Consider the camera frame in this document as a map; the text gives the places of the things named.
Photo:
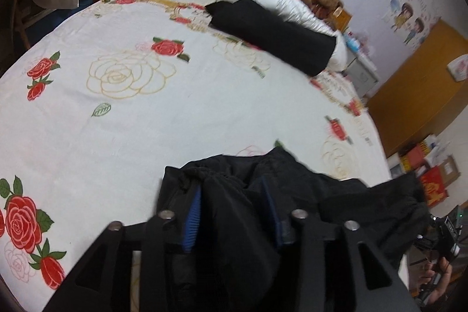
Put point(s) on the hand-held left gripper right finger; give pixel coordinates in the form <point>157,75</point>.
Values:
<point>274,213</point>

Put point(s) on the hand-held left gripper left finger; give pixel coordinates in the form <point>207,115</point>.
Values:
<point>192,220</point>

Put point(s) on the black hooded puffer jacket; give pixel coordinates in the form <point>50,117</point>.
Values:
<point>347,198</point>

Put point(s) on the person's right hand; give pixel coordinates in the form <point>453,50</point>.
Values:
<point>438,279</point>

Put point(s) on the red and yellow gift box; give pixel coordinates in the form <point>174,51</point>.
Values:
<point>433,187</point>

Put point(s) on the bed with floral sheet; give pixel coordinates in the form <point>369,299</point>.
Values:
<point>109,136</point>

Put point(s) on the wooden wardrobe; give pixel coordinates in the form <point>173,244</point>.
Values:
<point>413,92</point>

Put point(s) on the hanging plastic bag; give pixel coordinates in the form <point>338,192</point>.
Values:
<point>460,68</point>

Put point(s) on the grey nightstand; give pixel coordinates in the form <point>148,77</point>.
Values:
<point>362,76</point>

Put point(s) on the black folded garment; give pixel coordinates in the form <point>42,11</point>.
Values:
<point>278,34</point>

